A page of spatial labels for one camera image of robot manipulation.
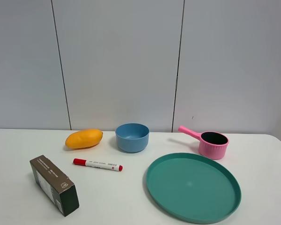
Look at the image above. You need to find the green round plate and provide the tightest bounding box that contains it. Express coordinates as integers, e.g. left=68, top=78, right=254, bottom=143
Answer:
left=146, top=153, right=242, bottom=225

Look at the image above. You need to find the yellow mango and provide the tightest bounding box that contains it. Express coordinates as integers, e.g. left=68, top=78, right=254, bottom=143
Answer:
left=65, top=129, right=103, bottom=149

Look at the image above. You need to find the pink saucepan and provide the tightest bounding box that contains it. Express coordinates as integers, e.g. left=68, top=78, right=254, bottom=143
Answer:
left=178, top=126, right=229, bottom=160

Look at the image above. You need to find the blue bowl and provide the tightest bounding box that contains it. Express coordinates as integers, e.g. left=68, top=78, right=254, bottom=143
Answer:
left=115, top=123, right=149, bottom=153

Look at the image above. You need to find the red white marker pen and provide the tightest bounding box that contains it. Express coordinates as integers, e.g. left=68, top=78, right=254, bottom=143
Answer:
left=73, top=158, right=123, bottom=172

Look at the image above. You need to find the brown cardboard box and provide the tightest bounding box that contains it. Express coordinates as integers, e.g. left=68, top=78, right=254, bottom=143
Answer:
left=30, top=155, right=80, bottom=217

